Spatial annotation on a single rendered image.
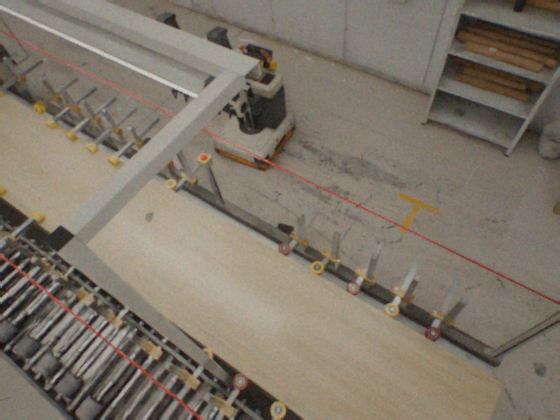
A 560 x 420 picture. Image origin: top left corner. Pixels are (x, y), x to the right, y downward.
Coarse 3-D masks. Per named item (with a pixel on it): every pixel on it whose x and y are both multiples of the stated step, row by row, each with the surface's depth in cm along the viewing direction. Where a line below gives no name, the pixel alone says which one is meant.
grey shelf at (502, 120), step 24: (480, 0) 312; (504, 0) 310; (456, 24) 320; (504, 24) 300; (528, 24) 293; (552, 24) 291; (456, 48) 340; (456, 72) 379; (528, 72) 318; (552, 72) 316; (432, 96) 384; (456, 96) 415; (480, 96) 360; (504, 96) 358; (456, 120) 398; (480, 120) 396; (504, 120) 393; (528, 120) 346; (504, 144) 378
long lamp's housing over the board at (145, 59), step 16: (0, 0) 155; (16, 0) 150; (32, 0) 149; (32, 16) 149; (48, 16) 144; (64, 16) 142; (64, 32) 143; (80, 32) 138; (96, 32) 135; (96, 48) 138; (112, 48) 133; (128, 48) 129; (144, 48) 128; (128, 64) 133; (144, 64) 128; (160, 64) 125; (176, 64) 123; (176, 80) 124; (192, 80) 120; (208, 80) 119
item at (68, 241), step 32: (64, 0) 132; (96, 0) 130; (128, 32) 123; (160, 32) 119; (192, 64) 116; (224, 64) 109; (256, 64) 109; (224, 96) 105; (192, 128) 100; (160, 160) 95; (96, 192) 89; (128, 192) 91; (64, 224) 85; (96, 224) 88; (64, 256) 84; (96, 256) 92; (128, 288) 108; (160, 320) 131; (192, 352) 166
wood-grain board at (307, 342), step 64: (0, 128) 331; (64, 128) 325; (64, 192) 291; (128, 256) 259; (192, 256) 255; (256, 256) 252; (192, 320) 233; (256, 320) 230; (320, 320) 227; (384, 320) 224; (256, 384) 213; (320, 384) 210; (384, 384) 207; (448, 384) 205
